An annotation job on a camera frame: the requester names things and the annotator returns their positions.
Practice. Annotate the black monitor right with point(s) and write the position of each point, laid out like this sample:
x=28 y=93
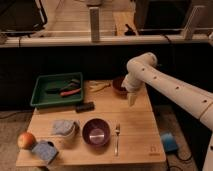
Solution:
x=160 y=17

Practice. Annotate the black monitor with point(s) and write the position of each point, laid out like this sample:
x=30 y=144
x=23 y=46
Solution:
x=22 y=17
x=160 y=17

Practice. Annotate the green plastic tray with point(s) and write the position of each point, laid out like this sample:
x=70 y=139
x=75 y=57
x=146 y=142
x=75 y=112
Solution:
x=40 y=99

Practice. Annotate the white vertical post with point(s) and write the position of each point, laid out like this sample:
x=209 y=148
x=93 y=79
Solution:
x=94 y=24

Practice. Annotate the dark red small bowl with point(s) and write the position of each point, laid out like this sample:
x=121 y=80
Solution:
x=117 y=85

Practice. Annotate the blue sponge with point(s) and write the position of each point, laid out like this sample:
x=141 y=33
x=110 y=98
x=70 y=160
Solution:
x=46 y=151

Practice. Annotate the banana peel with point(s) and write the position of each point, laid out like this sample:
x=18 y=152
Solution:
x=96 y=86

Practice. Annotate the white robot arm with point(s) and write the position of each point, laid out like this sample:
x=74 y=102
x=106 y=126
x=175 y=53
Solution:
x=194 y=100

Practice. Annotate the blue foot pedal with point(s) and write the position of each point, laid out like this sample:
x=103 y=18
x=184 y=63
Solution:
x=169 y=142

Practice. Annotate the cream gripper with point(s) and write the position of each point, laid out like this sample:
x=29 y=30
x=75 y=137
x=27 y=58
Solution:
x=131 y=98

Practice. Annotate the black monitor left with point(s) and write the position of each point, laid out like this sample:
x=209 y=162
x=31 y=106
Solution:
x=22 y=17

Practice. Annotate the silver fork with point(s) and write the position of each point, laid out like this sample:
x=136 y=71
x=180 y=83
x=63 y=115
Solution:
x=117 y=132

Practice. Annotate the red handled tool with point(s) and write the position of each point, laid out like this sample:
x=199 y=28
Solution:
x=71 y=92

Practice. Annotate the red yellow apple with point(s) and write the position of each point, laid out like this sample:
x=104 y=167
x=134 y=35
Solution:
x=26 y=140

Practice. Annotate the wooden table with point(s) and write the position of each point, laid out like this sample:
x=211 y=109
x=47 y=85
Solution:
x=139 y=140

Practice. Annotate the purple bowl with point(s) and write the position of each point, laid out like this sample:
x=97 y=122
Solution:
x=96 y=132

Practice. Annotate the black handled tool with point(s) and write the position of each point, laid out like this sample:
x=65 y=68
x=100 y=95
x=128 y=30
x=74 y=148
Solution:
x=72 y=85

